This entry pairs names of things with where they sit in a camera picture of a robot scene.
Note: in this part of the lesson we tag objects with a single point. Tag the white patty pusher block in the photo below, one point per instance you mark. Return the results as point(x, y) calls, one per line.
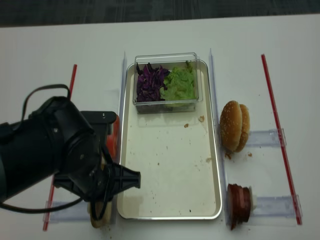
point(252, 200)

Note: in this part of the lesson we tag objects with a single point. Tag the white metal serving tray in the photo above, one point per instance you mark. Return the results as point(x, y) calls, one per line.
point(176, 156)

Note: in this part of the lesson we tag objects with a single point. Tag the bottom bun, inner left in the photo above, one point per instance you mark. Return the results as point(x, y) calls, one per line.
point(100, 206)

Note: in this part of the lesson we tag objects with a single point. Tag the clear bun pusher track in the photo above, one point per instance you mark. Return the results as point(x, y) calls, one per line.
point(267, 138)

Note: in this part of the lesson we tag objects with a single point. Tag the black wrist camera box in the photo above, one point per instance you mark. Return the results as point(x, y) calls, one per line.
point(103, 122)

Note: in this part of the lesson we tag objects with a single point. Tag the clear left bun track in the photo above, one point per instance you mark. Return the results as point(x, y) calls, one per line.
point(75, 213)

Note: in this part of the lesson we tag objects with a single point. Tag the left red rail strip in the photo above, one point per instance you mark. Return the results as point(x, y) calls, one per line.
point(52, 188)

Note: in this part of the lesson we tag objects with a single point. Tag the purple cabbage shreds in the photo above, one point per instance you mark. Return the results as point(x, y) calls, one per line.
point(150, 83)

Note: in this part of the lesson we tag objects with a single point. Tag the red tomato slices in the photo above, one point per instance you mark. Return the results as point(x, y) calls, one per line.
point(112, 138)

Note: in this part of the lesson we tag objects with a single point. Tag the red rail strip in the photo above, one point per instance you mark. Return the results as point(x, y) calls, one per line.
point(295, 198)
point(52, 188)

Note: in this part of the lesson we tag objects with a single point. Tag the green lettuce leaves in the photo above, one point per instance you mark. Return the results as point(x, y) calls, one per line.
point(180, 84)

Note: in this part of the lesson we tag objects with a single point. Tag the sesame bun, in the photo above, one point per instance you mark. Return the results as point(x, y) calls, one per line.
point(230, 125)
point(245, 129)

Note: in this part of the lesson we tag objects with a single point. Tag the right red rail strip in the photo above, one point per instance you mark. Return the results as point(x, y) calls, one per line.
point(295, 198)

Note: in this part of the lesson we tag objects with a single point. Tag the clear plastic salad container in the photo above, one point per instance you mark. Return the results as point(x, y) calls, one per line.
point(169, 61)

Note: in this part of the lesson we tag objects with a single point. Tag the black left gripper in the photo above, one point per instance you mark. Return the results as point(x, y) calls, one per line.
point(97, 177)

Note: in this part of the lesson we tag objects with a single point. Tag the left long clear divider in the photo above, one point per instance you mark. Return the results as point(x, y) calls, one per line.
point(114, 211)

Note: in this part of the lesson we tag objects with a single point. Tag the clear patty pusher track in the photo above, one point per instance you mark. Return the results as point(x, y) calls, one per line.
point(277, 206)

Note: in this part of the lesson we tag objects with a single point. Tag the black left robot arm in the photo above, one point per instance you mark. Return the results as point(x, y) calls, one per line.
point(58, 139)

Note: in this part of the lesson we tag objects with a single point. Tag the brown meat patties stack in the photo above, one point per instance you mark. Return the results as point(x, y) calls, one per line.
point(239, 204)

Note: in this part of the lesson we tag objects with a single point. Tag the sesame top bun, inner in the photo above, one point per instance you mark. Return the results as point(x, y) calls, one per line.
point(245, 129)

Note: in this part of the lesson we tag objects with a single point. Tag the sesame top bun, outer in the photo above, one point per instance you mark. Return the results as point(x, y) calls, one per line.
point(230, 125)

